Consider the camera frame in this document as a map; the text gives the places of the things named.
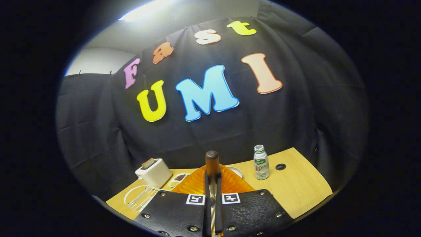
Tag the white toaster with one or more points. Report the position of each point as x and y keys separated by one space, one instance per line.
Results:
x=156 y=176

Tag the white divided bean dish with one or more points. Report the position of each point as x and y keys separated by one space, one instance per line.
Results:
x=179 y=177

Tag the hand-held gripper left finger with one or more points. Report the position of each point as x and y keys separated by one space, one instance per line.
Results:
x=207 y=204

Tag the brown bread slice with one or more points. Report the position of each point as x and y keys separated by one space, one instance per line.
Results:
x=148 y=163

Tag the white drink bottle green label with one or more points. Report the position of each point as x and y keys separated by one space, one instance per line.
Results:
x=261 y=164

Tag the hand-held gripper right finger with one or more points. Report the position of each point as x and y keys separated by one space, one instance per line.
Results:
x=218 y=204

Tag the grey round plate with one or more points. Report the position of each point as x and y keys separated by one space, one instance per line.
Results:
x=236 y=171

